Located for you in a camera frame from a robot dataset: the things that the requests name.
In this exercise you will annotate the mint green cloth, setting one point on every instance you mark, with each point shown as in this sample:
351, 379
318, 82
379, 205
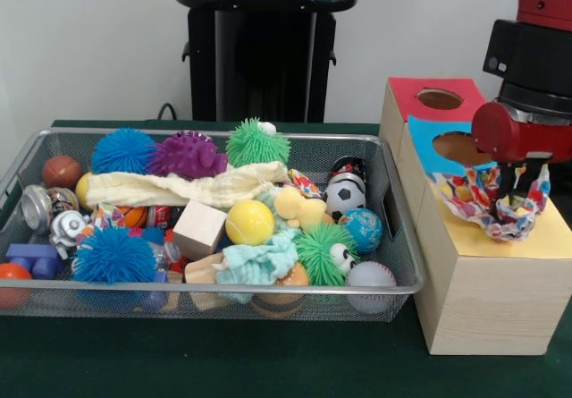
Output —
259, 259

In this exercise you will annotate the shallow mesh bin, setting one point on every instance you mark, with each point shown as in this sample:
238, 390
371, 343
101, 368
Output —
380, 183

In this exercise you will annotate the dark green table cloth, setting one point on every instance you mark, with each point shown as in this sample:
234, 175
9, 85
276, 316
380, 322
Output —
268, 362

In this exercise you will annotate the wooden box with three holes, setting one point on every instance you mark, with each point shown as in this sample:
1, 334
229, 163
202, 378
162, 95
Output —
491, 304

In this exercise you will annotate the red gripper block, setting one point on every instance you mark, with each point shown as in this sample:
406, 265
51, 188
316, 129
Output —
496, 134

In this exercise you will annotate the cream muslin cloth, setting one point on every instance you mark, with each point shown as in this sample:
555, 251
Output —
179, 190

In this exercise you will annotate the blue spiky ball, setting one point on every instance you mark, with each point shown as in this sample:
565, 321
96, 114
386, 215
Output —
120, 149
111, 255

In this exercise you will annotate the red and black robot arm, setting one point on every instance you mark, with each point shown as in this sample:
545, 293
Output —
545, 4

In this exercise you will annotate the purple spiky toy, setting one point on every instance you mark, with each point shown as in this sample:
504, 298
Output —
187, 156

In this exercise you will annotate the green spiky ball with eyes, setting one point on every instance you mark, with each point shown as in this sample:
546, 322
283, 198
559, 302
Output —
315, 255

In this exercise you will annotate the colourful dotted cloth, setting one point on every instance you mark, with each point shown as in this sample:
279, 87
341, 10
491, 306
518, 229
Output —
465, 197

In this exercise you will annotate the blue globe ball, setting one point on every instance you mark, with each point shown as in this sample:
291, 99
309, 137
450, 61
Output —
364, 230

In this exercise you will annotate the yellow tennis ball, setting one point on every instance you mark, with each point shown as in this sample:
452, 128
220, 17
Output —
249, 222

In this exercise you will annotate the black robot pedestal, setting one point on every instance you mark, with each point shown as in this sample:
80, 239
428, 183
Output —
268, 58

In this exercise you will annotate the black and white soccer ball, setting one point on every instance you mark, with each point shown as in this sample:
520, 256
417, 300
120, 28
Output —
344, 197

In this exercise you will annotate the green spiky ball white nub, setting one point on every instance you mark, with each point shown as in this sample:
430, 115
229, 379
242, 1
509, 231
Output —
257, 145

